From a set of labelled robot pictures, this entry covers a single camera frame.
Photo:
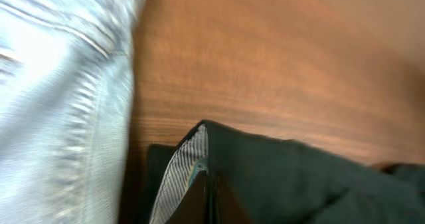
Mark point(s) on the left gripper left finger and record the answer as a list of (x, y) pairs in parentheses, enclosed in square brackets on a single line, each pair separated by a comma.
[(193, 207)]

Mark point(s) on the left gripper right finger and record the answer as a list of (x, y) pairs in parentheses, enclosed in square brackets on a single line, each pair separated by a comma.
[(226, 206)]

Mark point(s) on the black shorts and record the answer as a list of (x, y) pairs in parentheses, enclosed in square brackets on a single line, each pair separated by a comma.
[(280, 181)]

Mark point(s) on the folded light blue jeans shorts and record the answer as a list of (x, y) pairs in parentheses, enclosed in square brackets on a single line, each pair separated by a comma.
[(66, 96)]

